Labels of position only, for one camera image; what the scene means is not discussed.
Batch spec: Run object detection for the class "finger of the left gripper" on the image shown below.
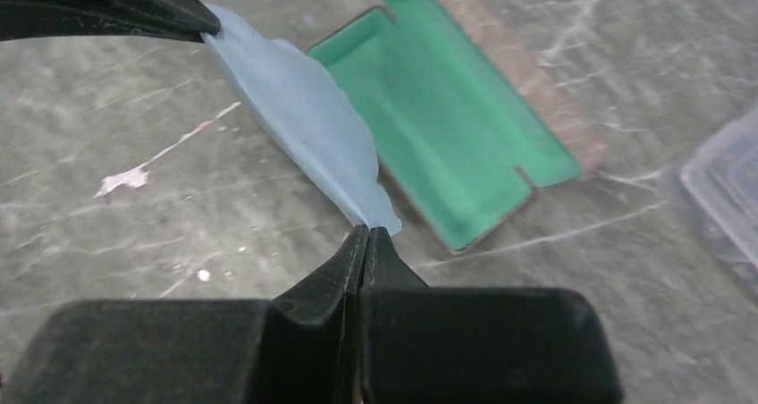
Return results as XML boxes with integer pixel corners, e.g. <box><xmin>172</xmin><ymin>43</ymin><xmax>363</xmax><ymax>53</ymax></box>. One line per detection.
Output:
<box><xmin>1</xmin><ymin>0</ymin><xmax>221</xmax><ymax>42</ymax></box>

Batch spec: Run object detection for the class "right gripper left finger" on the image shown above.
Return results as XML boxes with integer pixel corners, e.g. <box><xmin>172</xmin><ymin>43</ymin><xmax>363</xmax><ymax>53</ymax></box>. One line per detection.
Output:
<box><xmin>1</xmin><ymin>226</ymin><xmax>369</xmax><ymax>403</ymax></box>

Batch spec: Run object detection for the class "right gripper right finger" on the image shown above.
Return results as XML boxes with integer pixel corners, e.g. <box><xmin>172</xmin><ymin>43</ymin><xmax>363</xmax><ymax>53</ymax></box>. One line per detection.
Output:
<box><xmin>359</xmin><ymin>228</ymin><xmax>623</xmax><ymax>403</ymax></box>

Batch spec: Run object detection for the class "light blue cleaning cloth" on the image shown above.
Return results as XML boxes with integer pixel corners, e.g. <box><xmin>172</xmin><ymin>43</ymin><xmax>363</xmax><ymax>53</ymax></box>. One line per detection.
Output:
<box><xmin>202</xmin><ymin>4</ymin><xmax>402</xmax><ymax>235</ymax></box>

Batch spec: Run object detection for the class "clear plastic organizer box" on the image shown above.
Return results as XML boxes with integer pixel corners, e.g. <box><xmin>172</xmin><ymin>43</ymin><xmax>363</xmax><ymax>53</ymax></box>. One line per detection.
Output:
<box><xmin>659</xmin><ymin>107</ymin><xmax>757</xmax><ymax>299</ymax></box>

